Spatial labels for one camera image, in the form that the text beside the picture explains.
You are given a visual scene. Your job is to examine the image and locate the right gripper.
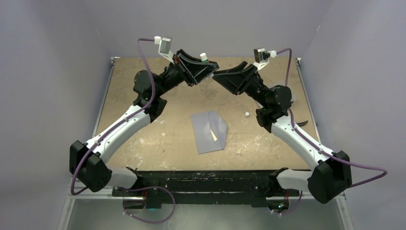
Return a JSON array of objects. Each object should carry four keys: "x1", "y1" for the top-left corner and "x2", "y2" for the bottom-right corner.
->
[{"x1": 210, "y1": 61, "x2": 270, "y2": 108}]

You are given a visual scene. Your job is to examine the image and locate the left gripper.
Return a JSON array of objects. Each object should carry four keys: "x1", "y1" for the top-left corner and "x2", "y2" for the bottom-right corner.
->
[{"x1": 155, "y1": 50, "x2": 218, "y2": 97}]

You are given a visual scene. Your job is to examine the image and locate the white green glue stick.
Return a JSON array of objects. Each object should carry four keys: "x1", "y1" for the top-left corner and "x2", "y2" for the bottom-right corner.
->
[{"x1": 200, "y1": 53, "x2": 208, "y2": 63}]

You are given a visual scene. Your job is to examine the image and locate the grey envelope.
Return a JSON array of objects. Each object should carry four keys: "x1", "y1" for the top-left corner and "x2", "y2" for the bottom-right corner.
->
[{"x1": 191, "y1": 111, "x2": 227, "y2": 154}]

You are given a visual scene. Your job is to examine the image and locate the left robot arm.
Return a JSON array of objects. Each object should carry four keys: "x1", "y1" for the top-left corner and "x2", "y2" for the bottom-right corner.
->
[{"x1": 69, "y1": 49, "x2": 219, "y2": 196}]

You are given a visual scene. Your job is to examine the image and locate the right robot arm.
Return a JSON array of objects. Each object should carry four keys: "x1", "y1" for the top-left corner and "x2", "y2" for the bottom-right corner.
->
[{"x1": 213, "y1": 62, "x2": 352, "y2": 204}]

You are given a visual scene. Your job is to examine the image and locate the clear plastic screw box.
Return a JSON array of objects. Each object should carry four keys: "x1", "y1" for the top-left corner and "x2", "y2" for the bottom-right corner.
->
[{"x1": 278, "y1": 85, "x2": 297, "y2": 104}]

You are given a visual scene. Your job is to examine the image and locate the black pliers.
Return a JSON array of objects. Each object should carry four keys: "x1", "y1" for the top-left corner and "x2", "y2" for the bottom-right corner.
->
[{"x1": 296, "y1": 120, "x2": 308, "y2": 127}]

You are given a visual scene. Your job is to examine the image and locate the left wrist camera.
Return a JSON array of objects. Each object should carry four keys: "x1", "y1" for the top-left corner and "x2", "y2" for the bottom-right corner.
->
[{"x1": 154, "y1": 36, "x2": 174, "y2": 64}]

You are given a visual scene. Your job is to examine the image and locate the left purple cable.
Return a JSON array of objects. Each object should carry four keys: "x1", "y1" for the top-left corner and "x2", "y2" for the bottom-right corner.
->
[{"x1": 70, "y1": 38, "x2": 157, "y2": 196}]

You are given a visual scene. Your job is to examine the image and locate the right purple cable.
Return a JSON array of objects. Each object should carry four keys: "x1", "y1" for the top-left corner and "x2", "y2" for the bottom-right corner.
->
[{"x1": 275, "y1": 47, "x2": 388, "y2": 188}]

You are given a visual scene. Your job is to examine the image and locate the black base frame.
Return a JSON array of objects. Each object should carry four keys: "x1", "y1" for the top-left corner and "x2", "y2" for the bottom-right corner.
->
[{"x1": 112, "y1": 170, "x2": 300, "y2": 208}]

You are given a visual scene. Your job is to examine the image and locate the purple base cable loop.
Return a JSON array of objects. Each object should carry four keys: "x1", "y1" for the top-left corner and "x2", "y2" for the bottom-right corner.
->
[{"x1": 123, "y1": 185, "x2": 177, "y2": 224}]

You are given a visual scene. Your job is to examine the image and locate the aluminium rail frame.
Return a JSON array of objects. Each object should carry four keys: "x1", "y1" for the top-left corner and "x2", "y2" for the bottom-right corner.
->
[{"x1": 69, "y1": 51, "x2": 353, "y2": 215}]

